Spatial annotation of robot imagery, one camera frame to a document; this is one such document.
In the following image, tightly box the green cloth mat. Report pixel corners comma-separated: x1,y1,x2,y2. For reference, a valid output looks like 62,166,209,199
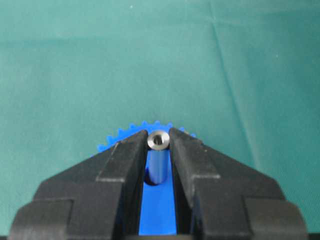
0,0,320,235

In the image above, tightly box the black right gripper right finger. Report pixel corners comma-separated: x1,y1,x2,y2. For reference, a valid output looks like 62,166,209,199
169,128,309,240

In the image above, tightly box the blue plastic gear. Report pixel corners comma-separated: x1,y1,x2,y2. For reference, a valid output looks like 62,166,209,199
86,122,180,239

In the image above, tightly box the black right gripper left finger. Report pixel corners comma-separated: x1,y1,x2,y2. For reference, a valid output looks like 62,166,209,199
9,130,148,240

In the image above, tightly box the small metal shaft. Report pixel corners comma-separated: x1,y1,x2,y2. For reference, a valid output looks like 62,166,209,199
147,130,170,185

